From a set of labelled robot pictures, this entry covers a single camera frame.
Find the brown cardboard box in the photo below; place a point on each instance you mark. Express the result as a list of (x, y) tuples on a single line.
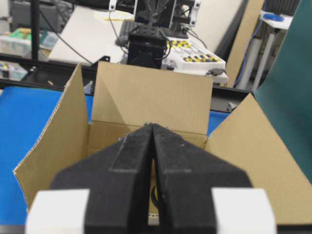
[(126, 97)]

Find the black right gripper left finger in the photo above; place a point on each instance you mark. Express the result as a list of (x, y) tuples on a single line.
[(118, 178)]

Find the blue table mat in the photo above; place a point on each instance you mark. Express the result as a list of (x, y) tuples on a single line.
[(41, 132)]

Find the white parts organizer box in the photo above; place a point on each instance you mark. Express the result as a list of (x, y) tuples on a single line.
[(186, 55)]

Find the white desk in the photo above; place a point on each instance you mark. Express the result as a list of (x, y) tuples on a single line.
[(87, 37)]

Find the dark green backdrop sheet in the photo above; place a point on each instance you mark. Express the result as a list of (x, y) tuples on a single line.
[(286, 94)]

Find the leaning cardboard sheet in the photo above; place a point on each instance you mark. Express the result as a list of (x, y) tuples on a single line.
[(241, 42)]

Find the black vertical pole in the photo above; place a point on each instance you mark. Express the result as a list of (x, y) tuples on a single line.
[(34, 10)]

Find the clear plastic storage bin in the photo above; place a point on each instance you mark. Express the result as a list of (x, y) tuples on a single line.
[(16, 43)]

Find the black aluminium frame rail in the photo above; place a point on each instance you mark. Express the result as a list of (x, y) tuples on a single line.
[(54, 76)]

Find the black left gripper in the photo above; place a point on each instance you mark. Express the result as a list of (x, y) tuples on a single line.
[(147, 46)]

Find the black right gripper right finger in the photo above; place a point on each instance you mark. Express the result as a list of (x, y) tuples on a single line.
[(185, 175)]

